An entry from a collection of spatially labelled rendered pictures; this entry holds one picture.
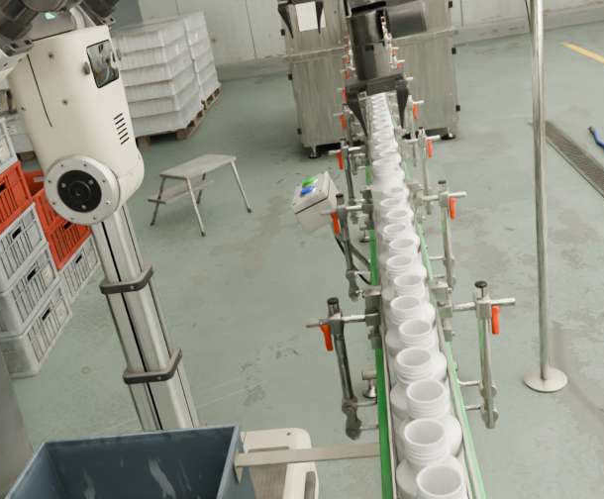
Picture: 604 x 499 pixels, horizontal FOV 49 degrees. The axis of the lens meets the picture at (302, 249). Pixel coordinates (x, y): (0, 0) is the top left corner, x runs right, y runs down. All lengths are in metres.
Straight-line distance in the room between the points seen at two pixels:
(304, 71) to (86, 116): 4.27
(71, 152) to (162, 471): 0.70
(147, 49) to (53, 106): 5.99
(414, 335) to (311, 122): 4.96
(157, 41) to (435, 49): 3.09
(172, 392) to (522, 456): 1.17
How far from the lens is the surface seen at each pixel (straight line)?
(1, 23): 1.29
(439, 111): 5.70
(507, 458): 2.33
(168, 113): 7.48
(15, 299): 3.31
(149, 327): 1.65
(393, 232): 1.03
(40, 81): 1.44
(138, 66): 7.48
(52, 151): 1.49
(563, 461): 2.33
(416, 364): 0.72
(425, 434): 0.63
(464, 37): 11.20
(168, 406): 1.76
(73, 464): 1.14
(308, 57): 5.55
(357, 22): 1.14
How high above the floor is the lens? 1.55
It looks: 23 degrees down
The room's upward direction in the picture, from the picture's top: 10 degrees counter-clockwise
